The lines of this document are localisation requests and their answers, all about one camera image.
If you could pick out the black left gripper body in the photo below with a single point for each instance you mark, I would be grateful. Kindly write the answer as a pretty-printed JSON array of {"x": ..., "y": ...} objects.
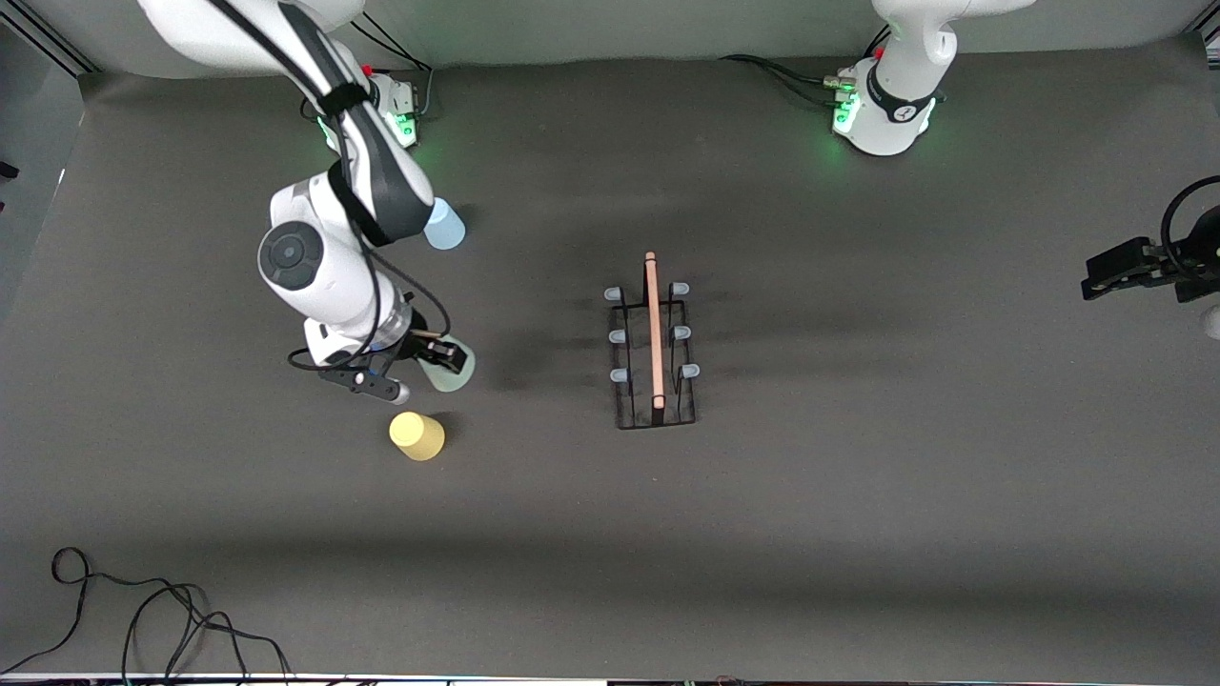
[{"x": 1193, "y": 274}]

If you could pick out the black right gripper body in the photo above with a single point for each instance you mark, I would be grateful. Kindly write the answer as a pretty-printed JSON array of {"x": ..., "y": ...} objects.
[{"x": 416, "y": 345}]

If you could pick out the pale green plastic cup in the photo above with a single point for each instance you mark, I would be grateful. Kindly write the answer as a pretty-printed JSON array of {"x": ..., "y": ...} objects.
[{"x": 448, "y": 382}]

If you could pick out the yellow plastic cup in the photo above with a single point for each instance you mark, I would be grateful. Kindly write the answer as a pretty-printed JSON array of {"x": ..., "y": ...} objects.
[{"x": 416, "y": 436}]

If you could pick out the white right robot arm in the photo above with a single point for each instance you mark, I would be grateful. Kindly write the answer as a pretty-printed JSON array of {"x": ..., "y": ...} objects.
[{"x": 315, "y": 286}]

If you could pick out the light blue plastic cup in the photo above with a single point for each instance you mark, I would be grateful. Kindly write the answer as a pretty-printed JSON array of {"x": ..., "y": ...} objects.
[{"x": 448, "y": 231}]

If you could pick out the dark grey table mat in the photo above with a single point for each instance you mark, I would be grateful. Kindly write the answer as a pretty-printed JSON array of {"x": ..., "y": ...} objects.
[{"x": 762, "y": 524}]

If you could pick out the black aluminium frame rail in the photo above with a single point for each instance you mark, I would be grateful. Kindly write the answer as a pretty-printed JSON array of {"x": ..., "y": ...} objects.
[
  {"x": 67, "y": 50},
  {"x": 1210, "y": 38}
]

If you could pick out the small black bracket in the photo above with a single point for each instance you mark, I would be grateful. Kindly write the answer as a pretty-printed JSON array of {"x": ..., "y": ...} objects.
[{"x": 8, "y": 171}]

